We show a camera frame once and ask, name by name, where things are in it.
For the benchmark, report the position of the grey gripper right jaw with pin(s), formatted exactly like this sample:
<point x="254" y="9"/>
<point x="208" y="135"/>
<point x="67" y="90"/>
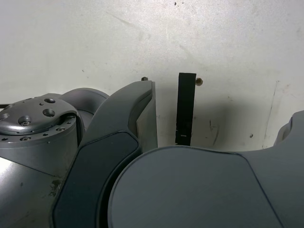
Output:
<point x="190" y="190"/>

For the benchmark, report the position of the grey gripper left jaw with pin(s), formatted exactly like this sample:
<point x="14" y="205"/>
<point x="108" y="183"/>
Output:
<point x="95" y="166"/>

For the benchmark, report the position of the black tape strip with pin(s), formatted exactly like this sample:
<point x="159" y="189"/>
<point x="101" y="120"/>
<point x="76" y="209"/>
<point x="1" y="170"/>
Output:
<point x="185" y="107"/>

